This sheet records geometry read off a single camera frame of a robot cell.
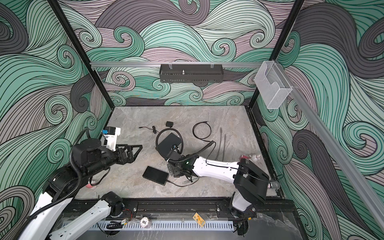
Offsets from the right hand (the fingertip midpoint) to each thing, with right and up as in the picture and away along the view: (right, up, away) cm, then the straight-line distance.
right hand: (177, 165), depth 83 cm
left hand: (-16, +15, -20) cm, 30 cm away
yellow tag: (+12, -22, -13) cm, 28 cm away
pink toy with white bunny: (+44, +4, +1) cm, 44 cm away
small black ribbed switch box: (-12, -6, +1) cm, 14 cm away
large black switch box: (-10, +8, +14) cm, 19 cm away
